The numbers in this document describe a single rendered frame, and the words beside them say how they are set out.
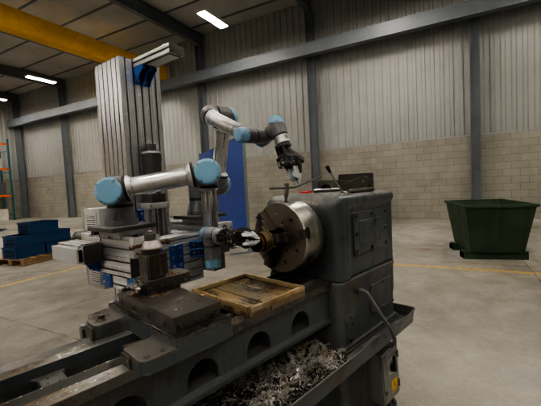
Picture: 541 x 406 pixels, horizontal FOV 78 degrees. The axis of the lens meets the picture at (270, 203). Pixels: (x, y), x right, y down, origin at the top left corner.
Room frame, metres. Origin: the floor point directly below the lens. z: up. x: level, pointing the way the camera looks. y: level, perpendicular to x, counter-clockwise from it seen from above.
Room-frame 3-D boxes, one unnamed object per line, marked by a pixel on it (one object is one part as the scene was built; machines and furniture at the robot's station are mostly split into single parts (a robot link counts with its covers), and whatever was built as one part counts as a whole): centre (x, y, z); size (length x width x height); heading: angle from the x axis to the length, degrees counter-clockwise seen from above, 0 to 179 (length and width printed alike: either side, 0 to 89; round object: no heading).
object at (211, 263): (1.56, 0.29, 1.00); 0.11 x 0.08 x 0.11; 11
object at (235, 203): (8.35, 1.27, 1.18); 4.12 x 0.80 x 2.35; 23
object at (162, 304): (1.10, 0.38, 0.95); 0.43 x 0.17 x 0.05; 46
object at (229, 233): (1.43, 0.17, 1.10); 0.12 x 0.09 x 0.08; 46
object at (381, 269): (1.82, -0.33, 0.43); 0.60 x 0.48 x 0.86; 136
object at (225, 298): (1.34, 0.11, 0.89); 0.36 x 0.30 x 0.04; 46
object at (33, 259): (6.94, 4.87, 0.39); 1.20 x 0.80 x 0.79; 160
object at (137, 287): (1.16, 0.40, 0.99); 0.20 x 0.10 x 0.05; 136
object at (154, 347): (1.05, 0.40, 0.90); 0.47 x 0.30 x 0.06; 46
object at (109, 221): (1.60, 0.72, 1.21); 0.15 x 0.15 x 0.10
